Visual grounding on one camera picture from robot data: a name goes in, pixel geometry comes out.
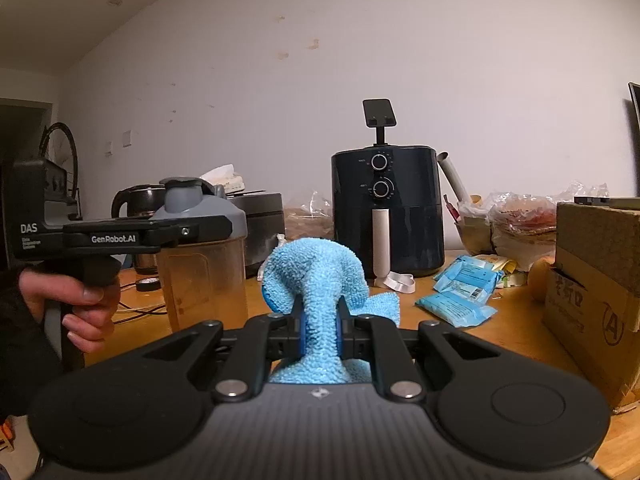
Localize white strap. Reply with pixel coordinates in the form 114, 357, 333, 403
376, 270, 417, 295

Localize beige bag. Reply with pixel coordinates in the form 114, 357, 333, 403
446, 194, 496, 256

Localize black phone stand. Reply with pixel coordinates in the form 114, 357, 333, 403
362, 98, 399, 147

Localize blue microfiber cloth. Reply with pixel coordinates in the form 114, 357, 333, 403
261, 239, 402, 386

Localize cardboard box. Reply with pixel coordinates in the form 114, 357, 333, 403
542, 202, 640, 408

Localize clear bag of bread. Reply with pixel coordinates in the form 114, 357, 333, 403
284, 190, 335, 243

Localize clear shaker bottle grey lid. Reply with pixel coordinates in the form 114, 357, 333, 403
150, 176, 248, 333

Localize black monitor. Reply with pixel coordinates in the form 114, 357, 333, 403
574, 81, 640, 207

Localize person's left forearm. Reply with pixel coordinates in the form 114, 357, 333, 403
0, 270, 66, 421

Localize dark blue air fryer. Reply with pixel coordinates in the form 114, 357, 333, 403
331, 145, 446, 278

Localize steel electric kettle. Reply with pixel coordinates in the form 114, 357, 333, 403
111, 185, 168, 276

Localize bicycle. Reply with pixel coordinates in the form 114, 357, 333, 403
42, 122, 81, 206

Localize clear bag of food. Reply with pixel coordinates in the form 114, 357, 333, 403
487, 182, 611, 273

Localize white tube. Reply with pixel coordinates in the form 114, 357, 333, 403
436, 152, 471, 201

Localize dark grey rice cooker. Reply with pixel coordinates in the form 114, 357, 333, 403
227, 191, 286, 278

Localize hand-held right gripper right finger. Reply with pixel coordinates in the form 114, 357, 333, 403
336, 305, 501, 402

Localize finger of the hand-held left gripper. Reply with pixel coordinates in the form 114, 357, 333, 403
150, 215, 233, 250

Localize soft tissue pack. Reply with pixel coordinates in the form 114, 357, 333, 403
199, 164, 247, 196

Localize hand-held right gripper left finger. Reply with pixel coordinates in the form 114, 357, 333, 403
142, 310, 307, 402

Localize yellow food packet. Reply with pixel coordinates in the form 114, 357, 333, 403
492, 255, 531, 288

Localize person's left hand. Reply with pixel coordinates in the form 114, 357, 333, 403
19, 267, 121, 353

